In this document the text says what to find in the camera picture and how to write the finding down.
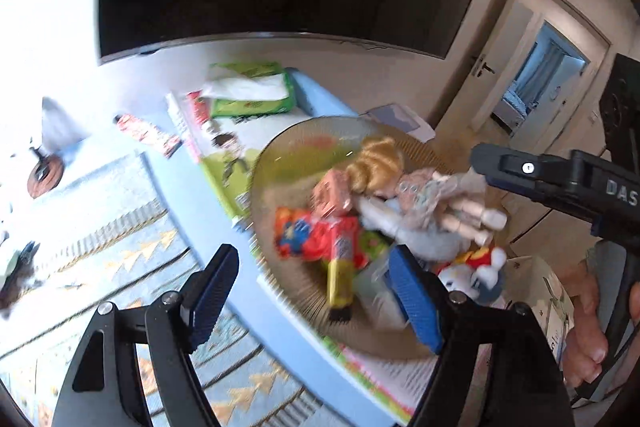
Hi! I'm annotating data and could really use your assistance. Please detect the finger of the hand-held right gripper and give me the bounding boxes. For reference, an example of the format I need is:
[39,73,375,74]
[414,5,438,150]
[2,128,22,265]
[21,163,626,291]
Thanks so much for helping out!
[472,143,593,208]

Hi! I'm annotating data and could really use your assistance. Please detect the blue white red plush toy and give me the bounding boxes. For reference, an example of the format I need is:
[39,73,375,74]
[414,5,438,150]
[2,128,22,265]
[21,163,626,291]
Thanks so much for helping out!
[437,244,508,308]

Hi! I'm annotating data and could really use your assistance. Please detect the person's right hand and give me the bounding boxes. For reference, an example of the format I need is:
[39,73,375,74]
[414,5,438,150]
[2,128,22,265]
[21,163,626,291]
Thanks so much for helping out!
[556,257,611,387]

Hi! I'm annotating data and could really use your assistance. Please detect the green picture book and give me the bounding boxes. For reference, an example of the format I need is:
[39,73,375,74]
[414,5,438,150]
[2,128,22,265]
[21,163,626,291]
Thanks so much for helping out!
[187,127,261,233]

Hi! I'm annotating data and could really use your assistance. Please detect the green tissue pack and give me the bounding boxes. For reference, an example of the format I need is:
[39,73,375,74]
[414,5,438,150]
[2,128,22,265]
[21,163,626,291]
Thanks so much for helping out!
[201,62,297,118]

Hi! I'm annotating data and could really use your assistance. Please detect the blonde doll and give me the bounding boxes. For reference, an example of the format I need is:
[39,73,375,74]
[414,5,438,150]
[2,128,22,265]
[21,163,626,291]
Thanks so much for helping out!
[347,136,508,268]

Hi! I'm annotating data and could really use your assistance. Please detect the clear plastic bag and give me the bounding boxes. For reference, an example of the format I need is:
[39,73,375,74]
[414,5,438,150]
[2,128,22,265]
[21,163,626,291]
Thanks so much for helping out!
[357,252,403,325]

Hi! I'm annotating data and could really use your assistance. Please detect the round woven basket tray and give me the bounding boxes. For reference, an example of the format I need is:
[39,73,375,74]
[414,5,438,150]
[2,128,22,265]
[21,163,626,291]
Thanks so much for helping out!
[249,116,507,350]

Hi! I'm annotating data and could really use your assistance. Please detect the white pink-edged book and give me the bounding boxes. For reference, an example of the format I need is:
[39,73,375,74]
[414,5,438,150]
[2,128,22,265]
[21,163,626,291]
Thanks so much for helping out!
[256,274,437,425]

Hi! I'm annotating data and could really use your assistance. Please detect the pink patterned tube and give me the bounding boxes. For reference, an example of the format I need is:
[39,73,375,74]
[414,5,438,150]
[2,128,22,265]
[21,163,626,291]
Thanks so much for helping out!
[114,113,183,158]

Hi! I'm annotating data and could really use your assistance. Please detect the dark blurred object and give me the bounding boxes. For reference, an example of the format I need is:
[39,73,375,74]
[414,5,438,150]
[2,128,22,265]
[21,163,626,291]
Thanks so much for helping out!
[0,241,42,310]

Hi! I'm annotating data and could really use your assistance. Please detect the blue patterned woven table mat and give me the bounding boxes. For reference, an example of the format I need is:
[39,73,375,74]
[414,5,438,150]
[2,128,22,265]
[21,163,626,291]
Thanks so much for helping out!
[0,152,326,427]

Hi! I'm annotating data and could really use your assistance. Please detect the blue desktop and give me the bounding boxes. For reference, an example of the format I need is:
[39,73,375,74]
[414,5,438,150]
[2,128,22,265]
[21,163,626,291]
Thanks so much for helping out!
[65,69,431,427]

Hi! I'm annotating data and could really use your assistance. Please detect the white cardboard box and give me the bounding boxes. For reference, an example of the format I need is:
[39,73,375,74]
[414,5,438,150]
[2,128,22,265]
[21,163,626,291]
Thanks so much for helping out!
[505,254,577,360]

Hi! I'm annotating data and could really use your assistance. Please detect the white door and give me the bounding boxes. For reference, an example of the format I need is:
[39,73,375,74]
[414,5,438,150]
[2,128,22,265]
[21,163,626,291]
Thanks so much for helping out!
[434,0,612,145]

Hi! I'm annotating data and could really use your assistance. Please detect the red and white book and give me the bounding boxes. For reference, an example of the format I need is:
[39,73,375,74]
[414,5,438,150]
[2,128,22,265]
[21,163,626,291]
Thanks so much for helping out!
[166,91,226,148]

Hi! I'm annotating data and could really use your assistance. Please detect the orange snack packet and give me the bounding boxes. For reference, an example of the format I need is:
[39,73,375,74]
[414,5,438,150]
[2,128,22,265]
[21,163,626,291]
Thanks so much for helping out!
[274,206,371,268]

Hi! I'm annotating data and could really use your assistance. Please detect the yellow and red snack bar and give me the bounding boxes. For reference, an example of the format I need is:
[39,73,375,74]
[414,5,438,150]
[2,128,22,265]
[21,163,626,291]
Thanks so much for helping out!
[325,227,360,324]

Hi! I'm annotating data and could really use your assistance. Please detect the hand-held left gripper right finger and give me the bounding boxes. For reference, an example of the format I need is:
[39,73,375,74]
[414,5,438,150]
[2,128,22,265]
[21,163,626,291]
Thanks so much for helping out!
[387,244,576,427]

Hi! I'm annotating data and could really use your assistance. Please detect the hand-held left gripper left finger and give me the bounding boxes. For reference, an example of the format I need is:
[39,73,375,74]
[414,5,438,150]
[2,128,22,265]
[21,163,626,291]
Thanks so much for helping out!
[50,244,240,427]

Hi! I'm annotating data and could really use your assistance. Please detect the light blue notebook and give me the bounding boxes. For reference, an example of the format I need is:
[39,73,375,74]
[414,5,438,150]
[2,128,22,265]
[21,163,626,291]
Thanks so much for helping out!
[364,104,437,144]

